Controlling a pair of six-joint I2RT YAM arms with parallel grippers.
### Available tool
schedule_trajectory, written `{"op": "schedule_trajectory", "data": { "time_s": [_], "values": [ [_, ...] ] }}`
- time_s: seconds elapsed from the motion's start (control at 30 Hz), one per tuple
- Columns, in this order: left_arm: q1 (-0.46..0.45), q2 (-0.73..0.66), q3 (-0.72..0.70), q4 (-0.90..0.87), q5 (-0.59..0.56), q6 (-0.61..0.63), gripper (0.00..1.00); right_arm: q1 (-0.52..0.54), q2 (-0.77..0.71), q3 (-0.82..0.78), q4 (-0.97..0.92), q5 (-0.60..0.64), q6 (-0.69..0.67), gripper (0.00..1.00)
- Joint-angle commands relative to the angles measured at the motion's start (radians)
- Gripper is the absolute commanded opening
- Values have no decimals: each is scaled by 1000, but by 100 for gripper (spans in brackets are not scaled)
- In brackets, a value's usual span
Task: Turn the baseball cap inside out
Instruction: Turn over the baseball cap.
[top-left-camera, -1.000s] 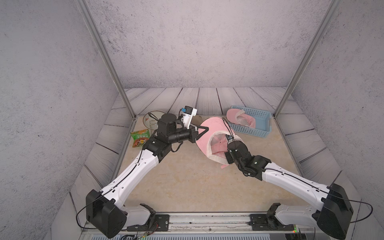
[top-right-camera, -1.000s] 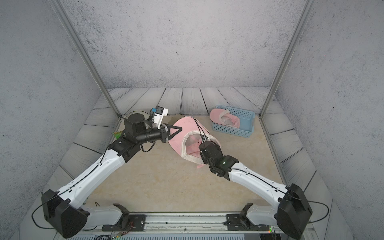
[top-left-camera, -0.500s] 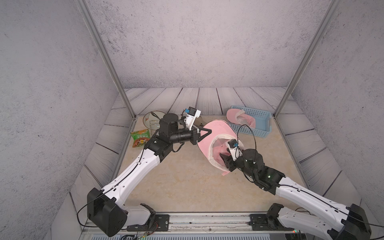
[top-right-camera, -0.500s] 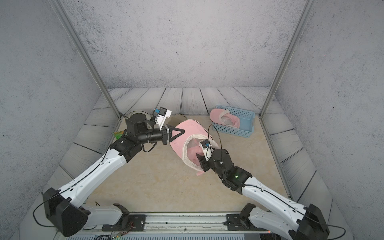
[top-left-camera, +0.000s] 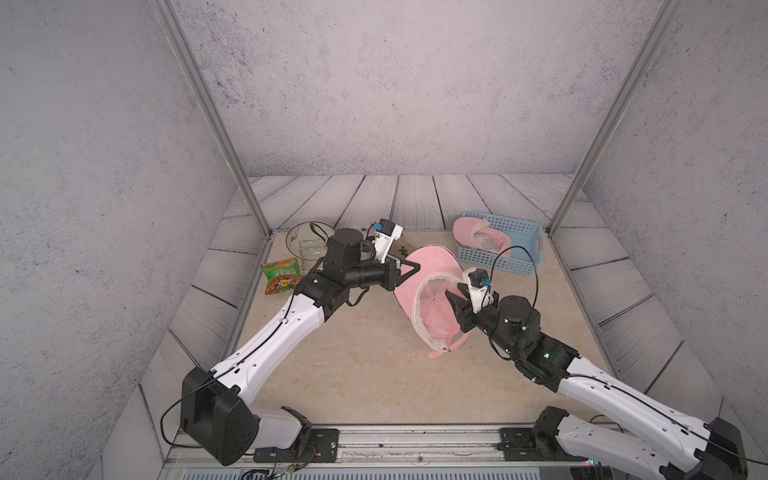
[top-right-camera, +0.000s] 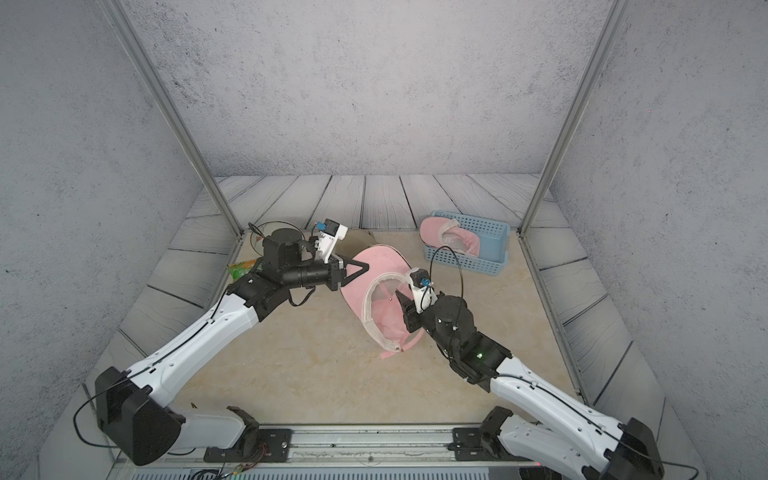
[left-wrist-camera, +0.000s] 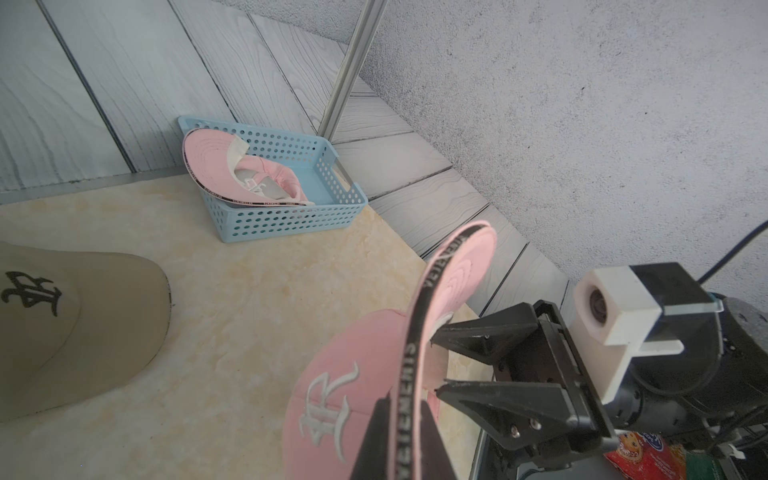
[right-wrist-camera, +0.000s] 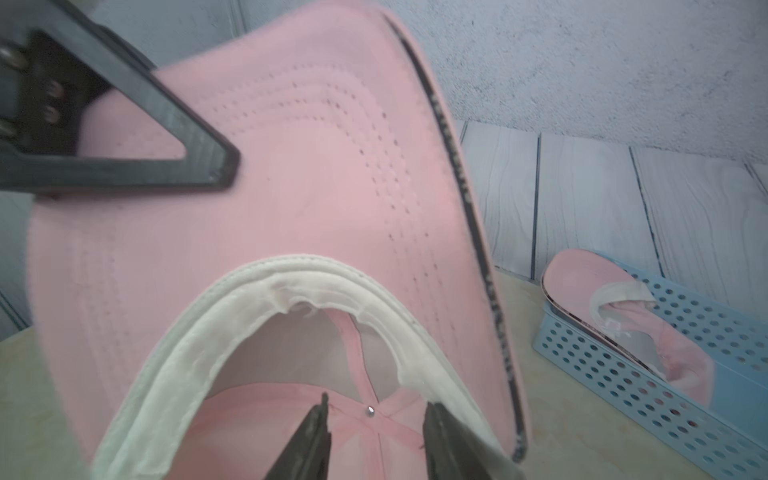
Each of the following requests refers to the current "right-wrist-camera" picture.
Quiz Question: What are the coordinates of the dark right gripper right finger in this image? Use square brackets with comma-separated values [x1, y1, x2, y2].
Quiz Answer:
[422, 403, 491, 480]

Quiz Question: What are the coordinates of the light blue perforated basket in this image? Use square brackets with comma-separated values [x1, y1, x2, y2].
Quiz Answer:
[533, 254, 767, 479]

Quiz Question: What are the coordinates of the pink baseball cap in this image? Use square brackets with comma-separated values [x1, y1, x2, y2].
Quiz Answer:
[542, 249, 715, 407]
[27, 1, 526, 479]

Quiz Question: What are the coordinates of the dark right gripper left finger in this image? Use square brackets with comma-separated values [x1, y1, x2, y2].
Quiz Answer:
[264, 393, 332, 480]

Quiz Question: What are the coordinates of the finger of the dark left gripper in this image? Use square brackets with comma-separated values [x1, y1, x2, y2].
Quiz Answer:
[1, 1, 240, 194]

